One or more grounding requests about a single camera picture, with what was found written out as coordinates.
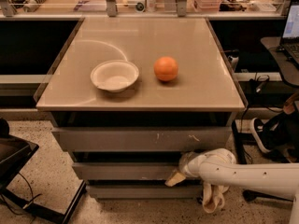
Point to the white wrapped gripper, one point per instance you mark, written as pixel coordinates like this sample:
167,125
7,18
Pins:
189,168

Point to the grey drawer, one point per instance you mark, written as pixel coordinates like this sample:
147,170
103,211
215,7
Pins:
129,139
143,192
124,170

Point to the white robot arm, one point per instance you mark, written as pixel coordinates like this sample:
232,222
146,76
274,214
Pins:
219,171

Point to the grey bottom drawer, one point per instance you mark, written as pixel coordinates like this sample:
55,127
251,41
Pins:
143,192

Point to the grey top drawer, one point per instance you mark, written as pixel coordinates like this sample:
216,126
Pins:
129,139

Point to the grey drawer cabinet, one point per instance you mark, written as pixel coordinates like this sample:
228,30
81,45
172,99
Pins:
204,94

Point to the open laptop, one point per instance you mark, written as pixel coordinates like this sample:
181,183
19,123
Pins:
290,37

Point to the white cloth bag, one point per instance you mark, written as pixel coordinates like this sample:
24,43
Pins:
213,197

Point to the black office chair base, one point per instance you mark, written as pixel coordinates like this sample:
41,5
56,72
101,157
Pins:
251,195

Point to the black and white shoe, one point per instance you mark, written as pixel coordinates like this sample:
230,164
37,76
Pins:
265,136

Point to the orange ball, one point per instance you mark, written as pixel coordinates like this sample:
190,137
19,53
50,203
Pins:
166,69

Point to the white paper bowl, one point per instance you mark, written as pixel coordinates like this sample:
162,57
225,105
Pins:
114,75

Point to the black round side table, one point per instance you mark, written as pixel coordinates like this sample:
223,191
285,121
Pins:
287,68

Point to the black stand left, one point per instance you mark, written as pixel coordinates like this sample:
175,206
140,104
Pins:
15,153

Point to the black spring tool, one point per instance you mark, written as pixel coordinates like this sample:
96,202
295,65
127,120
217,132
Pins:
33,5

